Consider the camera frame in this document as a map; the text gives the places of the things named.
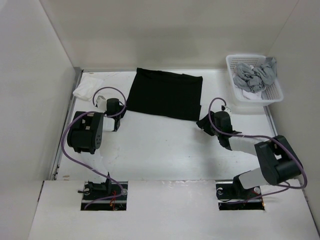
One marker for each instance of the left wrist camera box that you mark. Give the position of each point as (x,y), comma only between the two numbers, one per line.
(101,102)

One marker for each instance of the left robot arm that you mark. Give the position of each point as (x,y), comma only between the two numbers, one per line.
(85,132)

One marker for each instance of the folded white tank top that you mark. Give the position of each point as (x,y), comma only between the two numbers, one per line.
(87,87)

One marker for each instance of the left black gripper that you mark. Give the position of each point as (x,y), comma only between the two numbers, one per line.
(122,113)

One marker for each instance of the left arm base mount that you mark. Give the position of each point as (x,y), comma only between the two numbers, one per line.
(104,196)

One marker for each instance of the white plastic basket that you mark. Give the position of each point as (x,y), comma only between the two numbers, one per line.
(272,94)

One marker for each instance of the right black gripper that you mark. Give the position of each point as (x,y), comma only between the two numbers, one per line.
(204,123)

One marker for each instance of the white garment in basket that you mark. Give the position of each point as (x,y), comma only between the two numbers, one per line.
(252,96)

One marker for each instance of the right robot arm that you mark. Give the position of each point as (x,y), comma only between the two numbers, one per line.
(277,160)

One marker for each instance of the grey tank top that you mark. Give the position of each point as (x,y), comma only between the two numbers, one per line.
(255,78)

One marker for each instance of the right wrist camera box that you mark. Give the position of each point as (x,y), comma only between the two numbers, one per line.
(226,109)

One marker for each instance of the black tank top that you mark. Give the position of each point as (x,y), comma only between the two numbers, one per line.
(166,94)

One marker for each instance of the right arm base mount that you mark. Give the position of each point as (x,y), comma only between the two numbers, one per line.
(232,196)

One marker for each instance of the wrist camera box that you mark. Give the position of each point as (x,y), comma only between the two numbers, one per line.
(226,109)
(101,102)

